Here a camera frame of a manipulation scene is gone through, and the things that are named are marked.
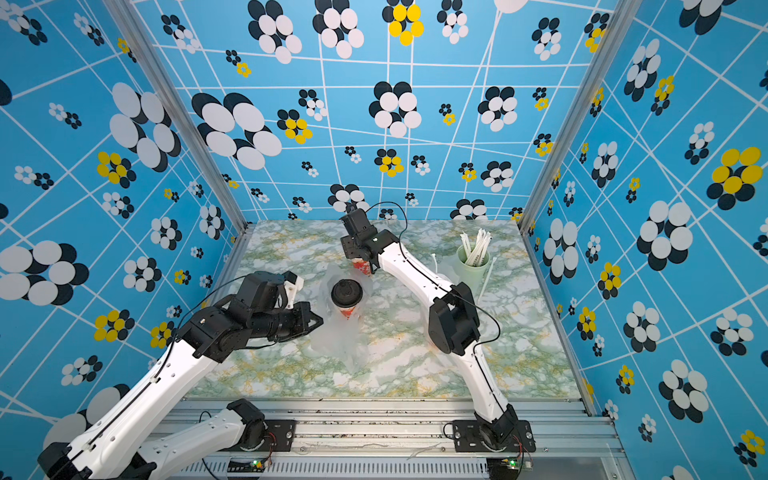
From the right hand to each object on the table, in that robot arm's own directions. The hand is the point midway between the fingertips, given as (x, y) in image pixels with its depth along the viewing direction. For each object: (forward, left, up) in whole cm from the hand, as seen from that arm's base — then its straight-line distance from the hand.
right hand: (362, 238), depth 93 cm
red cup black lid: (-20, +3, -1) cm, 21 cm away
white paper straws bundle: (-3, -36, -5) cm, 37 cm away
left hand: (-31, +5, +6) cm, 32 cm away
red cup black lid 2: (-6, 0, -7) cm, 9 cm away
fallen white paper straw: (-4, -42, -17) cm, 45 cm away
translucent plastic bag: (-29, +5, -7) cm, 31 cm away
